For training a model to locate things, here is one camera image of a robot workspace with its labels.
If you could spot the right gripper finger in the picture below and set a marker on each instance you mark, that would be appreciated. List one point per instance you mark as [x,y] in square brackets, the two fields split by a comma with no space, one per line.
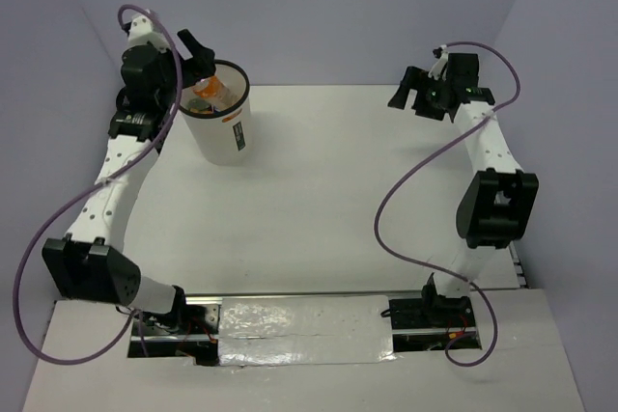
[412,78]
[422,107]

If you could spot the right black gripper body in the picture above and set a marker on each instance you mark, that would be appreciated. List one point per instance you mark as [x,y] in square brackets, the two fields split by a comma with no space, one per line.
[435,90]

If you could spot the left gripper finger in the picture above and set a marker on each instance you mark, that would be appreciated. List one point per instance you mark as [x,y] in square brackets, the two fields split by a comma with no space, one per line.
[197,69]
[196,49]

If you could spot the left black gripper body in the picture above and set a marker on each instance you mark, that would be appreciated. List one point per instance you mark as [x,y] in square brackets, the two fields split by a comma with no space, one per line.
[168,63]

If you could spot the long orange label bottle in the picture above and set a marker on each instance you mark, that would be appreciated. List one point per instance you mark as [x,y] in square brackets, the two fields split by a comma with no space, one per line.
[214,91]

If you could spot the green label clear bottle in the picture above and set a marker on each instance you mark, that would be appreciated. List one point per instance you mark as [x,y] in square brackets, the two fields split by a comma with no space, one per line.
[199,106]

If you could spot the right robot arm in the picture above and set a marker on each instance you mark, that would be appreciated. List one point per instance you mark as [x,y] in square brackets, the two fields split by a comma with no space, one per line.
[496,206]

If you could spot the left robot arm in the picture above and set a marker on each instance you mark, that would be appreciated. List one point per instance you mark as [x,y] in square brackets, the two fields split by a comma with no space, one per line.
[88,263]

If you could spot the white bin with black rim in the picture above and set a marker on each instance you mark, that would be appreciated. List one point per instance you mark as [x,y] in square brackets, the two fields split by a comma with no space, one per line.
[224,138]

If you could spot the silver tape strip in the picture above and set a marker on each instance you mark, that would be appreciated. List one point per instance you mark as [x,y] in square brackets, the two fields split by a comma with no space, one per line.
[316,330]

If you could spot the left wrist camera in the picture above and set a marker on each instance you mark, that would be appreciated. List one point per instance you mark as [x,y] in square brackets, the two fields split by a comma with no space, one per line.
[142,31]

